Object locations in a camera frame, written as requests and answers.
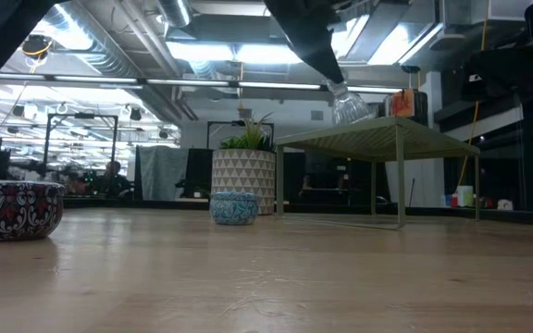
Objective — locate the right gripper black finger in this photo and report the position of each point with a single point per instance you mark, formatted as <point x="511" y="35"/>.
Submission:
<point x="504" y="76"/>
<point x="465" y="90"/>

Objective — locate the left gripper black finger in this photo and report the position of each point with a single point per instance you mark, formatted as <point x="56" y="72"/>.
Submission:
<point x="324" y="60"/>

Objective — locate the clear ribbed glass candle holder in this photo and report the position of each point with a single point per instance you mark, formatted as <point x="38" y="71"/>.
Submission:
<point x="350" y="108"/>

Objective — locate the blue patterned candle tin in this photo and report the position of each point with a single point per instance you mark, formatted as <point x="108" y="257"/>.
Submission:
<point x="234" y="208"/>

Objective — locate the dark floral patterned candle tin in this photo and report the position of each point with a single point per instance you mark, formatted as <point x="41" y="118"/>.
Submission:
<point x="14" y="213"/>

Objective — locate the long linear ceiling light bar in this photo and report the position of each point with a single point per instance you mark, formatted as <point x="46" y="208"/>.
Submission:
<point x="276" y="85"/>

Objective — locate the bright ceiling light panel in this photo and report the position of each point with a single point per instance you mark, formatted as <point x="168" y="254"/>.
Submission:
<point x="229" y="52"/>
<point x="400" y="44"/>

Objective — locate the green perforated metal shelf riser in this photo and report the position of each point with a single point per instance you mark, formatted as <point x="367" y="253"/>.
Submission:
<point x="377" y="139"/>

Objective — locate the white plastic jar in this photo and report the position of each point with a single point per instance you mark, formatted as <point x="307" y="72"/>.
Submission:
<point x="464" y="196"/>

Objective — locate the small red container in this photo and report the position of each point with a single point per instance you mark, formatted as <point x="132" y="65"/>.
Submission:
<point x="454" y="201"/>

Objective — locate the small white object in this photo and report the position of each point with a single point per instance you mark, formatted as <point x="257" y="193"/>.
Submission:
<point x="504" y="204"/>

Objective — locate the succulent in triangle-pattern pot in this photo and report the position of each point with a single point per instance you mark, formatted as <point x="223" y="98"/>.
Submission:
<point x="243" y="171"/>

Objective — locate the grey fabric cover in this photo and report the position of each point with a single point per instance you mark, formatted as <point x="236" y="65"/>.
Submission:
<point x="162" y="171"/>

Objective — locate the person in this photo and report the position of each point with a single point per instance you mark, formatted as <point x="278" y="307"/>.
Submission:
<point x="113" y="178"/>

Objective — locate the grey wall vent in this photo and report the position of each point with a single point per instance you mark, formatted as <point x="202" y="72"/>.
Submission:
<point x="317" y="115"/>

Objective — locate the black gantry frame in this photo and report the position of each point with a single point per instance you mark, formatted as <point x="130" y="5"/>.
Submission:
<point x="81" y="115"/>
<point x="222" y="122"/>

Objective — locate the silver ribbed ventilation duct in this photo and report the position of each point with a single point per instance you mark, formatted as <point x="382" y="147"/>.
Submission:
<point x="176" y="11"/>
<point x="109" y="55"/>

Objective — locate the black aluminium table frame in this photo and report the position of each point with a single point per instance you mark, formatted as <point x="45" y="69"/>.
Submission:
<point x="502" y="216"/>

